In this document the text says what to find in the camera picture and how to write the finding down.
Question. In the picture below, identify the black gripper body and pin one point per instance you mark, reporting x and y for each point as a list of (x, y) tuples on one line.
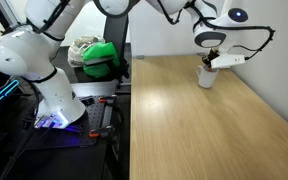
[(213, 53)]

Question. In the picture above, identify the green bag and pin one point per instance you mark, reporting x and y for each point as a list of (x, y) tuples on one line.
[(96, 57)]

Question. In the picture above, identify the orange black clamp front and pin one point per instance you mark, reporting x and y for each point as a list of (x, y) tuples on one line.
[(99, 131)]

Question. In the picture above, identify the grey table corner bracket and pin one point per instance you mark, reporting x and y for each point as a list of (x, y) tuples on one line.
[(140, 57)]

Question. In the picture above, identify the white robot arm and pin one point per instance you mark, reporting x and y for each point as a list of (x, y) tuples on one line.
[(26, 51)]

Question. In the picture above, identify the black camera stand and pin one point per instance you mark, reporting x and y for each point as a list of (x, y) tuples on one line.
[(116, 31)]

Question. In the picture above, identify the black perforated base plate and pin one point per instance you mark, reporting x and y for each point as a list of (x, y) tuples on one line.
[(51, 133)]

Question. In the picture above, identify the white plastic bag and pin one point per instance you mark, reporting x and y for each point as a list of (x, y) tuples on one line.
[(79, 46)]

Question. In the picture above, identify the orange black clamp rear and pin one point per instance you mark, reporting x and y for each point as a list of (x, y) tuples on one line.
[(107, 99)]

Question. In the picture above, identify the orange black clamp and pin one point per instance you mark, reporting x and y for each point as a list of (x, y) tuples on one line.
[(99, 131), (107, 99)]

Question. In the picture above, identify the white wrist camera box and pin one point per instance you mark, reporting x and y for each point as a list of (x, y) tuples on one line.
[(227, 60)]

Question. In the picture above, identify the white ceramic mug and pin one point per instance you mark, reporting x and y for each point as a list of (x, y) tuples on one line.
[(206, 79)]

